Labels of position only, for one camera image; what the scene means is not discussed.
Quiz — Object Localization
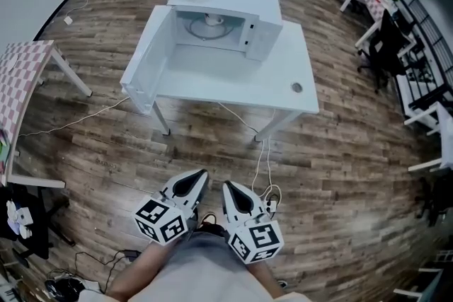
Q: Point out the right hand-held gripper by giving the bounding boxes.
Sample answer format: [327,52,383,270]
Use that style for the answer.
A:
[222,180,285,265]

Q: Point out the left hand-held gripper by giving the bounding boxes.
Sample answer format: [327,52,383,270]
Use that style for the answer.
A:
[134,168,210,245]

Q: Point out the white cup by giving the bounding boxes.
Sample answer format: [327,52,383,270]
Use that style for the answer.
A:
[204,13,225,27]

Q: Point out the white microwave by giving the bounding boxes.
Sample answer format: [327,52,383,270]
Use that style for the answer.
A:
[119,0,284,116]

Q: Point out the person's left forearm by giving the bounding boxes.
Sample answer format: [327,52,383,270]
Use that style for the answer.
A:
[104,240,171,298]

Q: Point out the person's right forearm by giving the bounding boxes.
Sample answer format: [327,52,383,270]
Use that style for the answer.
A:
[247,260,285,298]

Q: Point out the glass microwave turntable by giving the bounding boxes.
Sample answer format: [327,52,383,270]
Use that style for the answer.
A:
[185,15,236,41]

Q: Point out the person's shoe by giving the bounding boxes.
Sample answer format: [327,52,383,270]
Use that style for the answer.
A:
[199,211,217,228]

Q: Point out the person's light grey clothing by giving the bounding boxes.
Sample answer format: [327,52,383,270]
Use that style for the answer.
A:
[77,232,312,302]

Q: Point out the black stool with clutter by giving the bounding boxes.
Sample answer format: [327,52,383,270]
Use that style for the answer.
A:
[0,182,76,261]

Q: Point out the black swivel chair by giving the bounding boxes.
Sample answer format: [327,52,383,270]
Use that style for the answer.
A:
[416,175,453,228]

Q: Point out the pink checked cloth table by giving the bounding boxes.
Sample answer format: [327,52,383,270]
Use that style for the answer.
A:
[0,40,93,189]

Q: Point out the black office chair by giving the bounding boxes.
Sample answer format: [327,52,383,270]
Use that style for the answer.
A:
[356,8,411,93]

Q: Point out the black metal rack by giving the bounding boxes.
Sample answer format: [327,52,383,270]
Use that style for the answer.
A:
[395,0,453,120]

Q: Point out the white power cable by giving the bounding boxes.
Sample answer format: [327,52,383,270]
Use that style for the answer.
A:
[216,101,284,209]

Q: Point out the white table with cable hole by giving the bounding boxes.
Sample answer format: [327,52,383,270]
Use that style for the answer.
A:
[120,19,320,143]

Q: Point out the black floor cable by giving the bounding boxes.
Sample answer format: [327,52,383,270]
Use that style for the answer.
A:
[44,248,142,296]

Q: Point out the white floor cable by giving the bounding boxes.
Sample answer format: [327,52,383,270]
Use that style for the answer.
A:
[16,96,131,139]

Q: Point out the white frame table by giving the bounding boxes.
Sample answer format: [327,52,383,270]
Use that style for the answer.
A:
[403,101,453,174]

